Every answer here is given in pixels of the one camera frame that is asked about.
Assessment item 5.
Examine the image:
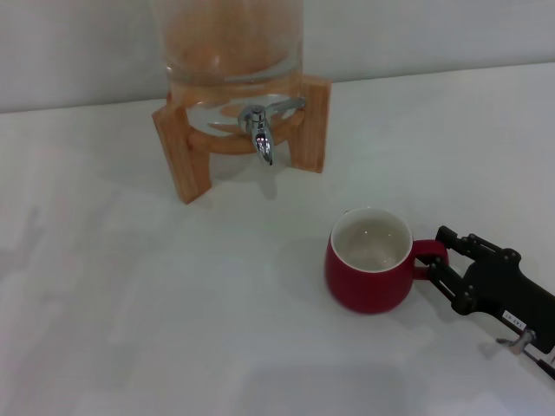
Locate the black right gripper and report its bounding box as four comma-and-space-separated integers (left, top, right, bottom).
427, 224, 555, 354

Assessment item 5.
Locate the red ceramic cup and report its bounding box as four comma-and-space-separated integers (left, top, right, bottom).
324, 206, 450, 316

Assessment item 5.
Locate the chrome dispenser faucet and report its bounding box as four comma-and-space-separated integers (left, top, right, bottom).
237, 96, 308, 167

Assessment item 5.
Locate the wooden dispenser stand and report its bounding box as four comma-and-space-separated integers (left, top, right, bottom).
151, 74, 333, 205

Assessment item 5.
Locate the glass water dispenser jar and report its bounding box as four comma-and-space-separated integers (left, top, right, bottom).
151, 0, 307, 140

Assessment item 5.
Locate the thin black cable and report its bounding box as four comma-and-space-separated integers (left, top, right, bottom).
522, 346, 555, 377

